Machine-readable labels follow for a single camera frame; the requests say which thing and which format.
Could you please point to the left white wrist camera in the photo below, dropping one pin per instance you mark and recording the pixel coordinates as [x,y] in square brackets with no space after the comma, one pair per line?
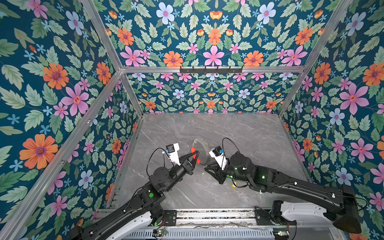
[172,152]

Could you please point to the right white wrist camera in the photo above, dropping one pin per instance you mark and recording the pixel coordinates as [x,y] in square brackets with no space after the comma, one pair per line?
[218,154]

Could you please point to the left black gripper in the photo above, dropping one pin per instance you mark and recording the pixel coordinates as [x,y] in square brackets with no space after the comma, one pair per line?
[188,166]

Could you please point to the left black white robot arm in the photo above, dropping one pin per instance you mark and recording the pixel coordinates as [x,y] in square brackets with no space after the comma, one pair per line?
[144,207]

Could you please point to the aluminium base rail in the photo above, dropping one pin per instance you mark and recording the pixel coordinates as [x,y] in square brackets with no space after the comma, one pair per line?
[234,224]

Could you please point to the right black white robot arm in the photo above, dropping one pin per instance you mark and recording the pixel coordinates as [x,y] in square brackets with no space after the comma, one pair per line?
[340,202]

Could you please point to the yellow tagged key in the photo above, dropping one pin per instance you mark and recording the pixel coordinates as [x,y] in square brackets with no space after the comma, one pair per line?
[234,186]

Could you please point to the small circuit board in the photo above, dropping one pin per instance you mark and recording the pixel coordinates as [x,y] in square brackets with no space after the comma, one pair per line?
[281,234]
[160,233]

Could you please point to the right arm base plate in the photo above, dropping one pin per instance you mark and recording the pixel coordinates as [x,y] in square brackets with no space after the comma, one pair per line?
[265,217]

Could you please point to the right small circuit board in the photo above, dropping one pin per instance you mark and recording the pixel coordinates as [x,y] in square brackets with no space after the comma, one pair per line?
[281,234]

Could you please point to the metal keyring with red handle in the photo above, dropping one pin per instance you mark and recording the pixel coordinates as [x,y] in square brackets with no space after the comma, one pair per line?
[203,147]

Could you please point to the left small circuit board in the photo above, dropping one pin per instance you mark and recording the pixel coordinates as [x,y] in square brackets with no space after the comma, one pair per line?
[160,233]

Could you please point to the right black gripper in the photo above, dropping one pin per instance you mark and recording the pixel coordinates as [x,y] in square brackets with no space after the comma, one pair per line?
[218,172]

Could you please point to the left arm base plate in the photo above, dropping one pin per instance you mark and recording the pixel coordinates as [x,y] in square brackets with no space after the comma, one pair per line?
[168,218]

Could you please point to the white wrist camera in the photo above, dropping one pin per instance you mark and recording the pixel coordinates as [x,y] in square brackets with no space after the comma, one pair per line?
[172,152]
[218,154]

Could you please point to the black hook rail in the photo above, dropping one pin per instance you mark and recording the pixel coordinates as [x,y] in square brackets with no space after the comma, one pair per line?
[210,70]

